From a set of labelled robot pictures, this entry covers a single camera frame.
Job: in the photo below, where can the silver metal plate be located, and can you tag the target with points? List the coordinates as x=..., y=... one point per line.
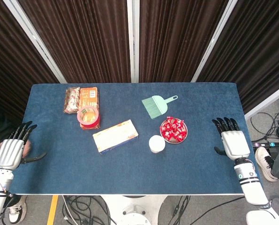
x=176, y=142

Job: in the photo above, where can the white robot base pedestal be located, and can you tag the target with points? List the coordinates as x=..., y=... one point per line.
x=134, y=211

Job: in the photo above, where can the bystander in dark clothes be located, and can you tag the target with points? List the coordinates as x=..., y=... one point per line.
x=1, y=122

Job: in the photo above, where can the white divider frame post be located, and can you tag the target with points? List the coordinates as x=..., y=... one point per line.
x=32, y=35
x=132, y=47
x=268, y=102
x=213, y=39

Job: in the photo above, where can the black numbered pedal strip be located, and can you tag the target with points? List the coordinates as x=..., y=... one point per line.
x=277, y=144

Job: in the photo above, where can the white paper cup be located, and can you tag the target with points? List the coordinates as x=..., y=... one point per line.
x=156, y=144

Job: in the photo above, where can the orange cardboard box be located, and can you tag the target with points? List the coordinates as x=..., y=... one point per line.
x=88, y=96

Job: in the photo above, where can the bystander bare hand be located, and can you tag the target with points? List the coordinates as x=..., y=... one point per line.
x=28, y=150

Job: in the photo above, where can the brown fabric divider panel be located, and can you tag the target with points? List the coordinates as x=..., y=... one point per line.
x=176, y=39
x=258, y=47
x=8, y=58
x=83, y=39

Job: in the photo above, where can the yellow floor tape strip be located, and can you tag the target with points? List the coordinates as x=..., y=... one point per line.
x=52, y=211

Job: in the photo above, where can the blue table cloth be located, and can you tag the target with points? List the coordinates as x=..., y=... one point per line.
x=130, y=168

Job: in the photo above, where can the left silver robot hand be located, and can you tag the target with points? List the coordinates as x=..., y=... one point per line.
x=9, y=153

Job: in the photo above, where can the red tape roll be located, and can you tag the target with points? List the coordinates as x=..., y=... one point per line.
x=90, y=123

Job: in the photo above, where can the white sneaker black laces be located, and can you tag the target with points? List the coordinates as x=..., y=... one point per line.
x=263, y=159

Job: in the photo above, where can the beige red snack packet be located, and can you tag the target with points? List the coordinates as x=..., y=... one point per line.
x=71, y=100

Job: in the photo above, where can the white table frame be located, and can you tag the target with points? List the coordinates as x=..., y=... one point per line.
x=130, y=194

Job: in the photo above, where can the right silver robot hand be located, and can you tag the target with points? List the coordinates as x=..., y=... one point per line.
x=235, y=144

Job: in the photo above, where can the mint green hand brush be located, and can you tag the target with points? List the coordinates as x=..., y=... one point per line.
x=158, y=105

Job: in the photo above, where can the long yellow blue box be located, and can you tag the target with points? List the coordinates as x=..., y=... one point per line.
x=115, y=137

